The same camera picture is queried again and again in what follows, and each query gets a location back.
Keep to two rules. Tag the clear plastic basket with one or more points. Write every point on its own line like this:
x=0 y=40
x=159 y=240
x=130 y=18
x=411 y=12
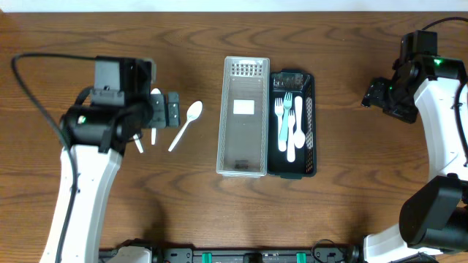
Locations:
x=243 y=124

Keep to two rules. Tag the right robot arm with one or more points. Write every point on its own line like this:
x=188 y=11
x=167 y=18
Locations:
x=434 y=89

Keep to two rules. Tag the white plastic fork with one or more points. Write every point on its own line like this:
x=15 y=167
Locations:
x=290 y=140
x=299 y=136
x=279 y=111
x=287 y=104

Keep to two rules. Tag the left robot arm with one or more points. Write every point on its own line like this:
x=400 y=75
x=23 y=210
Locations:
x=104 y=118

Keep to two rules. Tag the white plastic spoon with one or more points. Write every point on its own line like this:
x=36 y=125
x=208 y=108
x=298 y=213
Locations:
x=192 y=114
x=154 y=136
x=138 y=143

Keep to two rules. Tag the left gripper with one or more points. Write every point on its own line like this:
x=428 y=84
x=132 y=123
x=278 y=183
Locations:
x=158 y=119

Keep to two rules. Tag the white plastic fork top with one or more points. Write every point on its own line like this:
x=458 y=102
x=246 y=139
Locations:
x=279 y=111

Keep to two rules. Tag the black plastic basket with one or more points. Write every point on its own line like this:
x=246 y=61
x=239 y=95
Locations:
x=299 y=83

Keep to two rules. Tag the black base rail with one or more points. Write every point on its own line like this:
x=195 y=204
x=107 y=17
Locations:
x=138 y=250

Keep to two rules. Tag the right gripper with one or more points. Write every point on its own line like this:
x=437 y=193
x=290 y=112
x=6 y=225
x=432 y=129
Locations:
x=374 y=95

